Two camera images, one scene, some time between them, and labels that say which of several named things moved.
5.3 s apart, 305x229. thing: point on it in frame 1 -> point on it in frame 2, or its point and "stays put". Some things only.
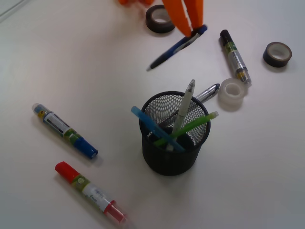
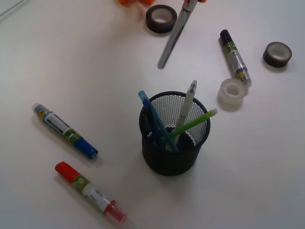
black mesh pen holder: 173,133 stays put
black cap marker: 241,71 stays put
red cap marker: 90,191 stays put
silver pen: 208,92 -> 188,6
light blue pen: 157,129 -> 144,97
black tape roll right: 277,54 stays put
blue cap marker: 59,126 stays put
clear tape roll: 231,94 stays put
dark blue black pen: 195,34 -> 148,109
